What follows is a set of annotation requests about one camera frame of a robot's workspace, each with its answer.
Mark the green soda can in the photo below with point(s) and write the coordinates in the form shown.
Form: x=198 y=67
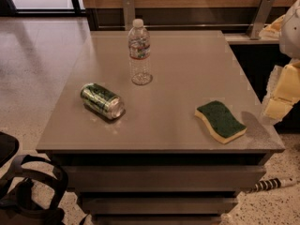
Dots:
x=102 y=100

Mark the green and yellow sponge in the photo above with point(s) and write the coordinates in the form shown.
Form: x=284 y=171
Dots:
x=220 y=122

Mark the grey side shelf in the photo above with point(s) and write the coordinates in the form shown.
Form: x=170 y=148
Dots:
x=243 y=39

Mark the left metal bracket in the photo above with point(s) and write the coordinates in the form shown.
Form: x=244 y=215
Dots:
x=128 y=13

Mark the metal bracket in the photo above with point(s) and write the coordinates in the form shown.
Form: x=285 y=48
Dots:
x=259 y=19
x=128 y=13

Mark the grey drawer cabinet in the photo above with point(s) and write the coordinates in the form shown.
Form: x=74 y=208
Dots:
x=157 y=163

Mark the black bag with straps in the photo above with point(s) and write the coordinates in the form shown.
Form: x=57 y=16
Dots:
x=16 y=204

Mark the clear plastic water bottle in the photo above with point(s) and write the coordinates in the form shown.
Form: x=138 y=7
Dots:
x=139 y=53

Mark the right metal bracket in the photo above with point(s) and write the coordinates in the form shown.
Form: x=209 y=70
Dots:
x=259 y=19

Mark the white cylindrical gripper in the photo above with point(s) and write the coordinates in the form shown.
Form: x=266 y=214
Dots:
x=291 y=35

